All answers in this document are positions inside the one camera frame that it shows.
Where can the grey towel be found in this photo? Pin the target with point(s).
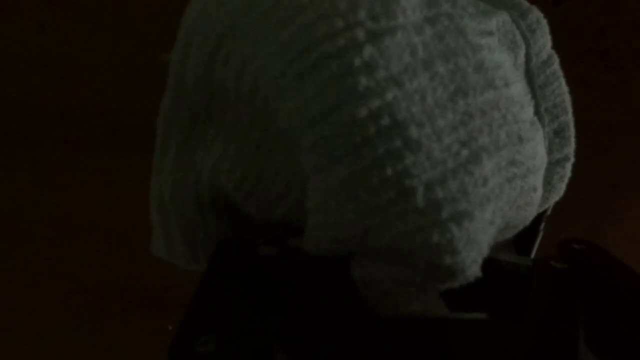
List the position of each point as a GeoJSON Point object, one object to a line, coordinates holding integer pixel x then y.
{"type": "Point", "coordinates": [373, 147]}

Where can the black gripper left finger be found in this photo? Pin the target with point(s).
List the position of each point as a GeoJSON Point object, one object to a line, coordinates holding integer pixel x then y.
{"type": "Point", "coordinates": [260, 307]}

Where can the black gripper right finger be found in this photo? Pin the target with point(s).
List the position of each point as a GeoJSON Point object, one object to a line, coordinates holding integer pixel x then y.
{"type": "Point", "coordinates": [587, 307]}

